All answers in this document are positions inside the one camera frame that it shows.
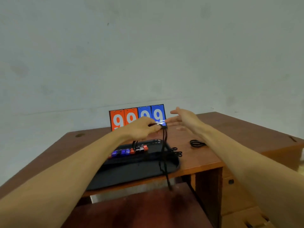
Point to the person's right hand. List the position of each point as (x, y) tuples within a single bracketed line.
[(190, 121)]

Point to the person's right forearm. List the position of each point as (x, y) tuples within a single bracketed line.
[(256, 173)]

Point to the plain wooden side drawer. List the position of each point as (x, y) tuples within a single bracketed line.
[(235, 220)]

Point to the bundle of black laces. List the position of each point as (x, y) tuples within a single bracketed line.
[(164, 140)]

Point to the pile of black laces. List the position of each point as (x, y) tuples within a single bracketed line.
[(175, 154)]

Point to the brown wooden desk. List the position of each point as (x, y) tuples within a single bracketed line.
[(202, 159)]

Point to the orange and blue flip scoreboard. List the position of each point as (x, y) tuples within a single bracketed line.
[(116, 121)]

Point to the pull-out wooden desk shelf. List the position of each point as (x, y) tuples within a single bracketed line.
[(142, 208)]

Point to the black plastic tray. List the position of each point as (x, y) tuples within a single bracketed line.
[(130, 173)]

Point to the person's left hand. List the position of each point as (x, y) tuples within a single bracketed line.
[(140, 128)]

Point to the wooden side drawer with keyhole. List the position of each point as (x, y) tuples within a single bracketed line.
[(230, 197)]

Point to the person's left forearm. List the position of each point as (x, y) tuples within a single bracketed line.
[(52, 185)]

